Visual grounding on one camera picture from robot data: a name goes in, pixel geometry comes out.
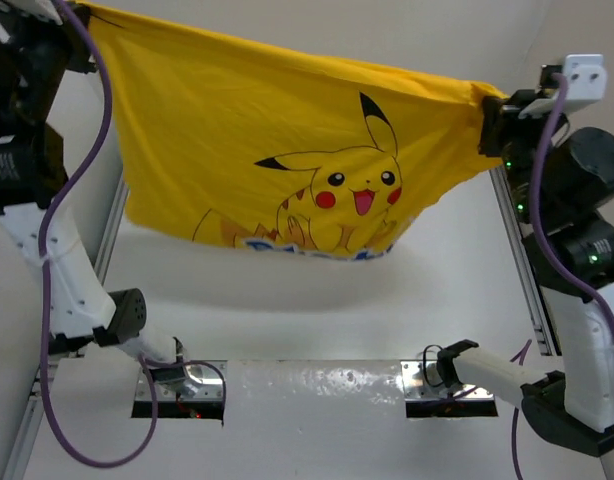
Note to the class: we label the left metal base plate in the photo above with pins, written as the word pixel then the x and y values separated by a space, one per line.
pixel 201 382

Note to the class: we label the aluminium table frame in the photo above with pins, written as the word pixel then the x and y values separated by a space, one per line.
pixel 460 272

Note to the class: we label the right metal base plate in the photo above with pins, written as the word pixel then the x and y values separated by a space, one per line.
pixel 421 383

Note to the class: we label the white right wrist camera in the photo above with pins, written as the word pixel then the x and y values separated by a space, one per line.
pixel 579 80

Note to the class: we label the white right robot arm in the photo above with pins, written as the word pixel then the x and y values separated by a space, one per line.
pixel 559 190

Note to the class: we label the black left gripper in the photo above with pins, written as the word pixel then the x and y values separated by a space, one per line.
pixel 69 38

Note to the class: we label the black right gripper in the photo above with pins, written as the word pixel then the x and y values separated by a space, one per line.
pixel 503 116

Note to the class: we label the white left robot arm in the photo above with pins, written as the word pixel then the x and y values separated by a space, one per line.
pixel 34 210

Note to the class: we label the white front cover board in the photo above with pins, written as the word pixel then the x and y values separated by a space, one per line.
pixel 292 420

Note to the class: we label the metal base plate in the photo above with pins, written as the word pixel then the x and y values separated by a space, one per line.
pixel 201 382
pixel 421 383

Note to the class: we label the yellow printed pillowcase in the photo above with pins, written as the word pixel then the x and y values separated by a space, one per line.
pixel 237 144

